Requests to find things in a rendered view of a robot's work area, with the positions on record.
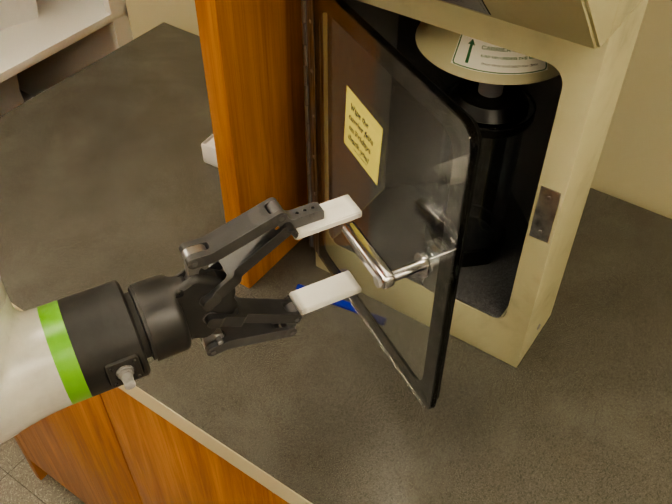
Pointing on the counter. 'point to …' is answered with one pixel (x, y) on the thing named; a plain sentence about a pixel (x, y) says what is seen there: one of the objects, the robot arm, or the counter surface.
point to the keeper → (544, 214)
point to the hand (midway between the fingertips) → (335, 252)
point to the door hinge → (306, 115)
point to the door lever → (385, 277)
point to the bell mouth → (479, 58)
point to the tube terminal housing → (514, 330)
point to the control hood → (559, 17)
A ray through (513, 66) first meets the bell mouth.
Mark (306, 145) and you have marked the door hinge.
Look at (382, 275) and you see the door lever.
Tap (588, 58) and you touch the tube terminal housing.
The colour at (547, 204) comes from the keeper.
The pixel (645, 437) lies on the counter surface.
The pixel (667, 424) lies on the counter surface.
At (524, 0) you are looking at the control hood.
